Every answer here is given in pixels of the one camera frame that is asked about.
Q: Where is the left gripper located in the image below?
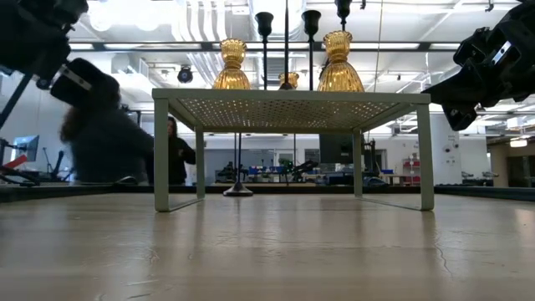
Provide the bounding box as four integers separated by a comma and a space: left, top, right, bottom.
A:
0, 0, 90, 90

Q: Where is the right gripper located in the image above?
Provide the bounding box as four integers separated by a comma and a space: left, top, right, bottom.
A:
421, 2, 535, 132

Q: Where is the amber glass candle holder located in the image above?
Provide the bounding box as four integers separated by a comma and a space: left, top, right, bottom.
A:
278, 71, 300, 89
317, 30, 365, 92
212, 38, 252, 90

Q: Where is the red white storage rack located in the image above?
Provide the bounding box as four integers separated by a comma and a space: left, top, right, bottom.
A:
402, 157, 419, 185

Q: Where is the grey computer monitor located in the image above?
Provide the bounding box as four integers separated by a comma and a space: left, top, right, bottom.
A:
10, 134, 41, 164

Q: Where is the person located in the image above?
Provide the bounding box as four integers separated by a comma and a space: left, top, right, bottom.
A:
58, 73, 155, 185
166, 115, 196, 186

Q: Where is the black computer monitor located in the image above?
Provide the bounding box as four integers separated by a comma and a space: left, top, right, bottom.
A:
318, 132, 355, 165

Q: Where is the green perforated metal shelf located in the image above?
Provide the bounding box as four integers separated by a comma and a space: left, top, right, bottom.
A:
152, 87, 436, 212

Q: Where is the black overhead crossbar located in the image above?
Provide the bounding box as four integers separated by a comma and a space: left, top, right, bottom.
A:
69, 40, 461, 53

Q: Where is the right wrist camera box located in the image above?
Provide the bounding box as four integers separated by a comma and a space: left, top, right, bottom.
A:
454, 27, 491, 64

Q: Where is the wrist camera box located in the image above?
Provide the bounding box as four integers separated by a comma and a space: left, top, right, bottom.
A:
454, 27, 491, 64
49, 57, 122, 110

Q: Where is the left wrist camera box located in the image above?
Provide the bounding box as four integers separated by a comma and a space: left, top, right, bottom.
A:
49, 57, 122, 110

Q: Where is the thin hanging cable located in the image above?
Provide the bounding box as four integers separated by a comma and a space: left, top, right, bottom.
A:
374, 0, 385, 80

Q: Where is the black ceiling camera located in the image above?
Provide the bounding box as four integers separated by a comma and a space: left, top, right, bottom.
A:
176, 64, 195, 84

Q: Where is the black aluminium table frame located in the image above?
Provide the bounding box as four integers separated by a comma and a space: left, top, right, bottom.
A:
0, 182, 535, 202

